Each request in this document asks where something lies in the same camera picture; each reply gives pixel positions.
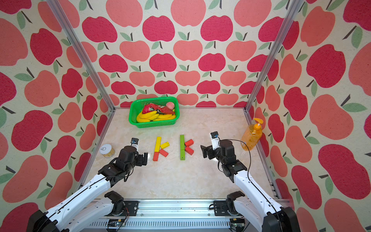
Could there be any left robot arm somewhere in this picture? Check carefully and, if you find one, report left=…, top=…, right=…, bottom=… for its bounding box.
left=26, top=146, right=148, bottom=232

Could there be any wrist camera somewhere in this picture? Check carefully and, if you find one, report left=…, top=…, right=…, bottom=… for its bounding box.
left=130, top=138, right=139, bottom=151
left=210, top=131, right=220, bottom=150

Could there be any aluminium post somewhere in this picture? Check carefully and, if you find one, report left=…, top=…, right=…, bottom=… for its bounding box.
left=243, top=0, right=304, bottom=117
left=46, top=0, right=116, bottom=114

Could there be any green plastic basket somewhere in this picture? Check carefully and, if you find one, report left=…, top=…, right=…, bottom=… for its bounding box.
left=128, top=97, right=180, bottom=128

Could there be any aluminium front rail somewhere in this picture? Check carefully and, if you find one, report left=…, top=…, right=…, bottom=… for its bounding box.
left=49, top=198, right=302, bottom=232

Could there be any red block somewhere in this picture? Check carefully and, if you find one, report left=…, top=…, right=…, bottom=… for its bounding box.
left=159, top=149, right=169, bottom=157
left=185, top=147, right=194, bottom=155
left=185, top=139, right=194, bottom=147
left=153, top=152, right=159, bottom=161

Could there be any yellow block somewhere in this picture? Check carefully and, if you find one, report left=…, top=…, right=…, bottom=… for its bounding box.
left=155, top=144, right=160, bottom=153
left=156, top=137, right=161, bottom=146
left=160, top=142, right=170, bottom=149

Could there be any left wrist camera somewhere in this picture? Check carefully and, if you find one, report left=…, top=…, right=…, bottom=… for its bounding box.
left=130, top=138, right=139, bottom=151

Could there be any green block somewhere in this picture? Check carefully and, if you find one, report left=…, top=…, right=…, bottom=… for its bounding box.
left=180, top=150, right=186, bottom=160
left=180, top=142, right=185, bottom=153
left=180, top=135, right=185, bottom=144

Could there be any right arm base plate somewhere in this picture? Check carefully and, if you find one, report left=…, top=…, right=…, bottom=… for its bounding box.
left=208, top=199, right=255, bottom=218

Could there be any right aluminium post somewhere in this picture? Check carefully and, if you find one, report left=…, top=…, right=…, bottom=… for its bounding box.
left=243, top=0, right=304, bottom=117

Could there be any red snack bag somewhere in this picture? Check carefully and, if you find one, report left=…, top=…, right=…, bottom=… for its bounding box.
left=142, top=103, right=175, bottom=115

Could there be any small tin can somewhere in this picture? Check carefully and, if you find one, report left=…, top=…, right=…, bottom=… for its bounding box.
left=100, top=144, right=116, bottom=158

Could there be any pink peach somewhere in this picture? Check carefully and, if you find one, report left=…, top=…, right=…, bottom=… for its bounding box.
left=166, top=101, right=175, bottom=110

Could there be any left aluminium post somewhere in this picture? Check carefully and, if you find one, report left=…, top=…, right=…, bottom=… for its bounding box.
left=46, top=0, right=116, bottom=114

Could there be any orange soap dispenser bottle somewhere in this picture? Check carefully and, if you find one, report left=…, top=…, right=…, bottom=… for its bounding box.
left=241, top=118, right=264, bottom=151

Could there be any yellow banana bunch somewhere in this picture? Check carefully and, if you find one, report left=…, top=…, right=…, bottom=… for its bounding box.
left=136, top=112, right=176, bottom=123

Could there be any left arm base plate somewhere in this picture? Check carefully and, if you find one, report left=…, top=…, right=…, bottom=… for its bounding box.
left=106, top=200, right=139, bottom=217

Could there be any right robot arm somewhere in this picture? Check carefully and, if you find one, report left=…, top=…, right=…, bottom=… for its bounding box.
left=201, top=138, right=300, bottom=232

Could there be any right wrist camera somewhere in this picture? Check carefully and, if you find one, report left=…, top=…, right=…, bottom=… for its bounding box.
left=210, top=131, right=220, bottom=150

